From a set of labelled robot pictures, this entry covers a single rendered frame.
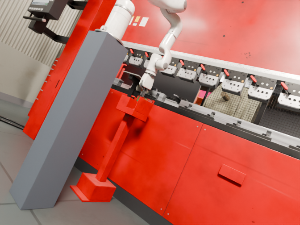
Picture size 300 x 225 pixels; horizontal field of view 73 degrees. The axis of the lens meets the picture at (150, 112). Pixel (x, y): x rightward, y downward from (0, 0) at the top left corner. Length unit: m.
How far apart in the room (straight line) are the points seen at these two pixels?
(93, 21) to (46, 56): 2.15
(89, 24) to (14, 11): 2.02
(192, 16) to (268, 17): 0.64
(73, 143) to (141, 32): 1.50
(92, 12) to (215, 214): 2.31
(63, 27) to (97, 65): 3.55
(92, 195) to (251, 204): 1.02
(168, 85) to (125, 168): 1.20
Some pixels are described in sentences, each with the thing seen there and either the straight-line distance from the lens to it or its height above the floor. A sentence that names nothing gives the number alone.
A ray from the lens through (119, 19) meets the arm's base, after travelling 1.27.
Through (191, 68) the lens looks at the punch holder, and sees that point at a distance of 1.85.
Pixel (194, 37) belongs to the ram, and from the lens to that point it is 2.01.
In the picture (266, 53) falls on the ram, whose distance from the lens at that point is 1.82.
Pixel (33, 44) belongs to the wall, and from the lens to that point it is 4.44.
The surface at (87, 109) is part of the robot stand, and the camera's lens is 1.17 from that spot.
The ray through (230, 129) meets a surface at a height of 0.85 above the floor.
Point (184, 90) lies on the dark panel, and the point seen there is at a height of 1.20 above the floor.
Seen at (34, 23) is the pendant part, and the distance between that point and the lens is 2.83.
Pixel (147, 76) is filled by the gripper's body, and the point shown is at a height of 0.97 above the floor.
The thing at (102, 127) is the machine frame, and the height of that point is 0.45.
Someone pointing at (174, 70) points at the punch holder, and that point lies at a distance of 1.90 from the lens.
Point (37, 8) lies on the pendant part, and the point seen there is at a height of 1.27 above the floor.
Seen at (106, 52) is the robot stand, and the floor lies 0.91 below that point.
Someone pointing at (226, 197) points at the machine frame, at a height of 0.44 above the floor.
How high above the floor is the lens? 0.63
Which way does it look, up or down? 4 degrees up
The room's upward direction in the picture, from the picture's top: 25 degrees clockwise
